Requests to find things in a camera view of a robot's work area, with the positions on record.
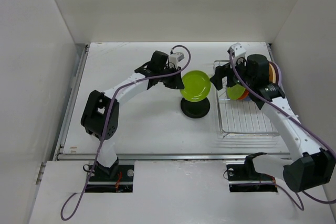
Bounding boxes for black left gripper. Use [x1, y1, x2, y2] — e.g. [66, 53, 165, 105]
[157, 65, 184, 90]

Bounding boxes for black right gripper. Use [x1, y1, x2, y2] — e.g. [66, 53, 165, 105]
[209, 56, 254, 90]

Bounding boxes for green plate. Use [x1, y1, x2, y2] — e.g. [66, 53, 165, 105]
[180, 70, 211, 103]
[226, 84, 246, 100]

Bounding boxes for orange plate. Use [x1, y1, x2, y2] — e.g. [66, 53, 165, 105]
[238, 90, 249, 100]

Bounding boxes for black plate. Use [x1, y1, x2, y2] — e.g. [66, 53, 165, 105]
[180, 98, 211, 119]

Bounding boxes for blue plate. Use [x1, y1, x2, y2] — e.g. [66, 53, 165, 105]
[243, 96, 251, 102]

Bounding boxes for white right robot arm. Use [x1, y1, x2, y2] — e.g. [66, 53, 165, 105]
[210, 54, 335, 193]

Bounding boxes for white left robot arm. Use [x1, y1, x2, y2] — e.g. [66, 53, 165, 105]
[80, 51, 191, 180]

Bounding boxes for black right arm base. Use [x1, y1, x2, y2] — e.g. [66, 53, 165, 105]
[223, 152, 278, 193]

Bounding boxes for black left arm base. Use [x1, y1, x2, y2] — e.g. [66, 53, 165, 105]
[85, 160, 134, 193]

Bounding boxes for purple plate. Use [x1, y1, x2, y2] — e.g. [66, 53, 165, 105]
[270, 61, 282, 88]

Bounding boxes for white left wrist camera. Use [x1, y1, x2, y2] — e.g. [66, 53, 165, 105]
[169, 52, 185, 66]

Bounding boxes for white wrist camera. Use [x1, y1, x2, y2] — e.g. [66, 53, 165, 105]
[227, 43, 246, 58]
[169, 52, 185, 66]

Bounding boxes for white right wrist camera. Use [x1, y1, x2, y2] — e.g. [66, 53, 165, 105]
[227, 43, 246, 58]

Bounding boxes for chrome wire dish rack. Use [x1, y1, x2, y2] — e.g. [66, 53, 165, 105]
[212, 60, 278, 138]

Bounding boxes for aluminium table rail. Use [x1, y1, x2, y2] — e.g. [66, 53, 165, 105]
[35, 43, 89, 184]

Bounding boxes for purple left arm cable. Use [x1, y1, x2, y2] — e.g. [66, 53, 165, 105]
[59, 45, 192, 221]

